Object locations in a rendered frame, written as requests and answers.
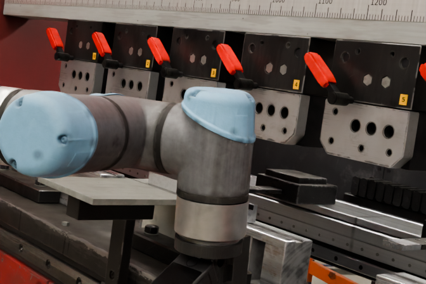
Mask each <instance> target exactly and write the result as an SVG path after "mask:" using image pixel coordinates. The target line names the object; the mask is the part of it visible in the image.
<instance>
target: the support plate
mask: <svg viewBox="0 0 426 284"><path fill-rule="evenodd" d="M135 180H137V181H135ZM135 180H133V179H129V178H105V177H60V178H54V179H48V178H42V177H38V182H40V183H42V184H45V185H46V186H49V187H51V188H54V189H56V190H58V191H61V192H63V193H66V194H68V195H70V196H72V197H75V198H77V199H79V200H82V201H84V202H86V203H89V204H91V205H176V198H177V195H175V194H172V192H171V193H170V192H167V191H164V190H161V189H159V188H158V187H157V188H155V187H156V186H155V187H153V186H150V185H148V184H147V183H148V179H135ZM139 181H141V182H142V183H140V182H139ZM144 183H146V184H144Z"/></svg>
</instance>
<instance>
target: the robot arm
mask: <svg viewBox="0 0 426 284"><path fill-rule="evenodd" d="M254 131H255V100H254V98H253V97H252V96H251V95H250V94H249V93H246V92H245V91H239V90H236V89H226V88H218V87H191V88H189V89H187V90H186V92H185V94H184V100H183V101H182V103H169V102H164V101H156V100H148V99H143V98H134V97H129V96H124V95H123V94H117V93H107V94H98V93H95V94H90V95H83V94H67V93H61V92H58V91H39V90H29V89H21V88H15V87H6V86H0V165H7V166H12V167H13V168H14V169H16V170H17V171H18V172H19V173H21V174H24V175H26V176H31V177H40V178H48V179H54V178H62V177H66V176H69V175H71V174H78V173H85V172H97V171H107V170H114V169H123V168H133V169H141V170H146V171H153V172H160V173H164V174H175V175H177V190H176V193H177V198H176V213H175V221H174V231H175V232H176V233H175V239H174V248H175V249H176V250H177V251H178V252H180V254H179V255H178V256H177V257H176V258H175V259H174V260H173V261H172V262H171V263H170V264H169V265H168V266H167V267H166V268H165V269H164V270H163V271H162V272H161V273H160V274H159V275H158V276H157V277H156V278H155V279H154V280H153V281H152V282H151V283H150V284H246V283H247V269H248V263H249V249H250V235H246V231H247V218H248V210H249V188H250V175H251V168H252V156H253V149H254V142H255V139H256V135H255V132H254Z"/></svg>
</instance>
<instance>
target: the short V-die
mask: <svg viewBox="0 0 426 284"><path fill-rule="evenodd" d="M257 206H258V205H256V204H253V203H250V202H249V204H248V218H247V222H248V223H255V219H256V215H257Z"/></svg>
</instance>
